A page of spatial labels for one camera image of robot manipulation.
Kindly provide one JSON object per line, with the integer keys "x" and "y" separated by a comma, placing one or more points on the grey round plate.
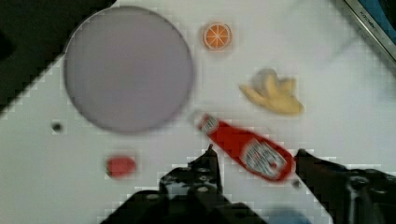
{"x": 128, "y": 70}

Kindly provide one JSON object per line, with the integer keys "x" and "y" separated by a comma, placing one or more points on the red strawberry toy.
{"x": 120, "y": 166}

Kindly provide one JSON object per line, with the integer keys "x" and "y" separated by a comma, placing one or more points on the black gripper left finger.
{"x": 186, "y": 195}

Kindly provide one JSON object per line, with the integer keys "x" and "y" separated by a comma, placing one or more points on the orange slice toy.
{"x": 217, "y": 36}

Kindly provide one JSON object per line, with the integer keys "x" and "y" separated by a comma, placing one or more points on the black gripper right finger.
{"x": 350, "y": 196}

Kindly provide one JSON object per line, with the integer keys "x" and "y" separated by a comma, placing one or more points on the silver toaster oven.
{"x": 378, "y": 19}

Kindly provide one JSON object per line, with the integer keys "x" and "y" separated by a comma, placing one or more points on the red ketchup bottle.
{"x": 257, "y": 154}

